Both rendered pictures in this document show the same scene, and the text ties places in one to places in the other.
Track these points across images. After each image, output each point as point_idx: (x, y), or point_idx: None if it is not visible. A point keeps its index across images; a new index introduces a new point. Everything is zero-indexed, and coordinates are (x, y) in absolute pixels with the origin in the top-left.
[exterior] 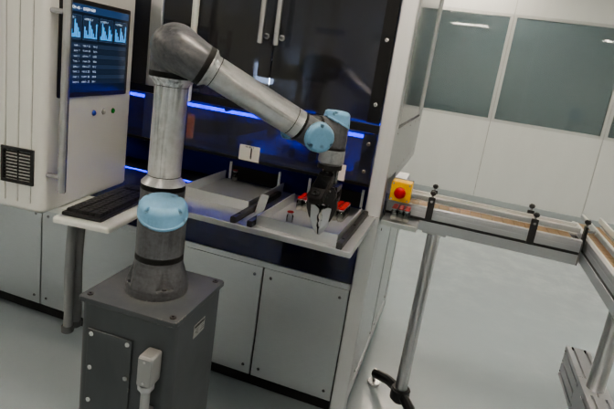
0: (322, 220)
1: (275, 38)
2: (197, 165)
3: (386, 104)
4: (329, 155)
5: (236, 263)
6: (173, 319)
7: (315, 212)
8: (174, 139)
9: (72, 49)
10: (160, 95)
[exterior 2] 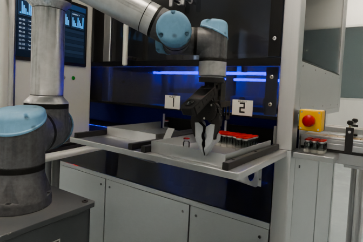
0: (206, 139)
1: None
2: (141, 120)
3: (285, 35)
4: (206, 65)
5: (168, 201)
6: None
7: (200, 130)
8: (46, 55)
9: (27, 24)
10: (33, 15)
